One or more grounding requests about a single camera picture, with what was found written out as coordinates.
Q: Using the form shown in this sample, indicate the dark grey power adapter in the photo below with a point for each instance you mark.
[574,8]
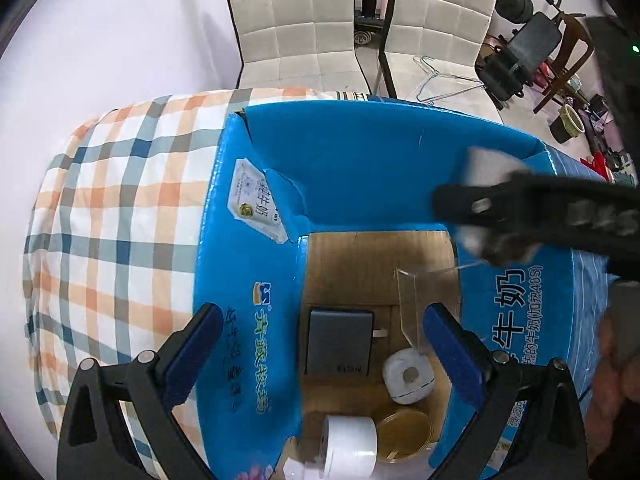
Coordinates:
[340,342]

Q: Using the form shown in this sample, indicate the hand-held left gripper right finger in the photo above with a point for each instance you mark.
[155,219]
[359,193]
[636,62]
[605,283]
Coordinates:
[452,355]

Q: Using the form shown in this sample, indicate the red cloth item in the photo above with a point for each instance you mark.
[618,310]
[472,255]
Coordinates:
[597,167]

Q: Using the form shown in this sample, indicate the silver metal cup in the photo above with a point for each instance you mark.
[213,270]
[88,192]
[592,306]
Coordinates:
[487,165]

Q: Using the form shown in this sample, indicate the white tape roll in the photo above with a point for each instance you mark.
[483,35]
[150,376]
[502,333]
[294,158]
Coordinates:
[350,445]

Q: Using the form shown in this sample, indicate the brown wooden chair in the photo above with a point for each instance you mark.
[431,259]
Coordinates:
[575,35]

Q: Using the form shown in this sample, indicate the black weight bench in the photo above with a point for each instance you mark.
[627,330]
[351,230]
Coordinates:
[530,42]

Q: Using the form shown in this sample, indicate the person's right hand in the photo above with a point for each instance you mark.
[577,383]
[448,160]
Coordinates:
[607,400]

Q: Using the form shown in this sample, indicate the white barbell rack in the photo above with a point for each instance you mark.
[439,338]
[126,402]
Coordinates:
[372,25]

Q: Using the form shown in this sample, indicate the clear acrylic stand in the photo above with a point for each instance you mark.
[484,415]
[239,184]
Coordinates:
[415,300]

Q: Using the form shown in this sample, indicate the white round earbud case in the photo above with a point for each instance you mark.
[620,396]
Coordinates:
[407,375]

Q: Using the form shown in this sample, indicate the blue cardboard box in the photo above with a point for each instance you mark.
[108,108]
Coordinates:
[360,170]

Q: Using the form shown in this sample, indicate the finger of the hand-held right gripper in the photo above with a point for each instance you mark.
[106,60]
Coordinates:
[555,210]

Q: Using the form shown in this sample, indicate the white padded chair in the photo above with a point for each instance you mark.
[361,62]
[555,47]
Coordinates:
[295,20]
[437,15]

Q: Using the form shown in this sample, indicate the orange checked cloth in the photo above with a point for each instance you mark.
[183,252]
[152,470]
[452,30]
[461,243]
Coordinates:
[125,210]

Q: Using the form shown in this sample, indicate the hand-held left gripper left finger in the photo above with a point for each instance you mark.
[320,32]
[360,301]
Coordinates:
[192,355]

